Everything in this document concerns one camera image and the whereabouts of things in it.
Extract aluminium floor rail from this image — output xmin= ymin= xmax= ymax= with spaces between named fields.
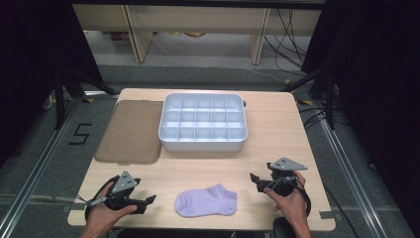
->
xmin=0 ymin=97 xmax=83 ymax=238
xmin=317 ymin=115 xmax=388 ymax=238

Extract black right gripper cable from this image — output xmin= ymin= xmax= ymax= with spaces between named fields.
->
xmin=296 ymin=183 xmax=312 ymax=219

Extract grey metal rod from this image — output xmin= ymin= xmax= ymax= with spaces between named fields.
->
xmin=88 ymin=196 xmax=109 ymax=207

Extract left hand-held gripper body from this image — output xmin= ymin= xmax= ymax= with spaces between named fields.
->
xmin=106 ymin=171 xmax=142 ymax=210

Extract bundle of black cables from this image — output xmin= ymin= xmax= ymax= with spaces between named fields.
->
xmin=262 ymin=8 xmax=309 ymax=76

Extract person's left hand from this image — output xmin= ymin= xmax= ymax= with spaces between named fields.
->
xmin=86 ymin=182 xmax=139 ymax=231

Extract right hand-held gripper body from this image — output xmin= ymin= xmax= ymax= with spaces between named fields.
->
xmin=266 ymin=157 xmax=309 ymax=197

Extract black metal crossbar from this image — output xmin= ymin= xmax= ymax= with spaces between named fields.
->
xmin=70 ymin=0 xmax=328 ymax=10

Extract beige wooden desk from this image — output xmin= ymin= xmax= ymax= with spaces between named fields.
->
xmin=71 ymin=3 xmax=323 ymax=65

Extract black floor cables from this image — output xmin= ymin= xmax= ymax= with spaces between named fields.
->
xmin=298 ymin=104 xmax=329 ymax=131

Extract thin black floor cable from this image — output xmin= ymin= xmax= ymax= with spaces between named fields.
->
xmin=322 ymin=183 xmax=362 ymax=238

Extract black curtain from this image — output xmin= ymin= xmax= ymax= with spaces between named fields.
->
xmin=0 ymin=0 xmax=104 ymax=167
xmin=300 ymin=0 xmax=420 ymax=231

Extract lilac sock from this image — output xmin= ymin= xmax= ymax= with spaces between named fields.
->
xmin=173 ymin=183 xmax=238 ymax=218

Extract white divided storage box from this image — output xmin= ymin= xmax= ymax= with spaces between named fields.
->
xmin=157 ymin=92 xmax=249 ymax=154

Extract black metal stand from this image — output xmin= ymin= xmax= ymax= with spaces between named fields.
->
xmin=280 ymin=67 xmax=337 ymax=131
xmin=53 ymin=67 xmax=121 ymax=131

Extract person's right hand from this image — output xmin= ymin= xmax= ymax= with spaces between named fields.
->
xmin=263 ymin=171 xmax=310 ymax=226

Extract white floor cable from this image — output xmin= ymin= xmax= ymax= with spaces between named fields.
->
xmin=211 ymin=63 xmax=287 ymax=85

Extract brown translucent lid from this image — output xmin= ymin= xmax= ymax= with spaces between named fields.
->
xmin=94 ymin=99 xmax=164 ymax=166

